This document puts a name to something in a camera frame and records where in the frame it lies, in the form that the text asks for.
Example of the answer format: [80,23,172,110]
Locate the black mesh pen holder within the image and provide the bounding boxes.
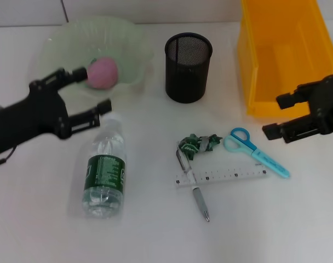
[164,32,213,104]

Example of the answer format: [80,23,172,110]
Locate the clear grey-grip ballpoint pen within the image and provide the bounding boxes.
[176,141,211,222]

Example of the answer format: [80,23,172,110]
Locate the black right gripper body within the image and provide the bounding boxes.
[306,74,333,136]

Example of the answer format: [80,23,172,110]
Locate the green plastic wrapper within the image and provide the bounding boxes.
[179,133,223,161]

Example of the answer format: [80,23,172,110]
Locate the blue and teal scissors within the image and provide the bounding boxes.
[223,127,291,179]

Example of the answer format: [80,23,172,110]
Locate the clear green-label water bottle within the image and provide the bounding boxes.
[81,114,128,219]

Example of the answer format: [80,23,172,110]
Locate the transparent plastic ruler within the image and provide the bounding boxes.
[174,162,269,190]

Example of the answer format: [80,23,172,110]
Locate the yellow plastic bin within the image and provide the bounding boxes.
[237,0,333,118]

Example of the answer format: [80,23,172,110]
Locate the pink peach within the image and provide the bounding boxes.
[85,56,119,90]

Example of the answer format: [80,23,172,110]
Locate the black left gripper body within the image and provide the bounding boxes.
[0,79,70,154]

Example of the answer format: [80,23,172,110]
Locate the green glass fruit plate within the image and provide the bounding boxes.
[35,15,155,106]

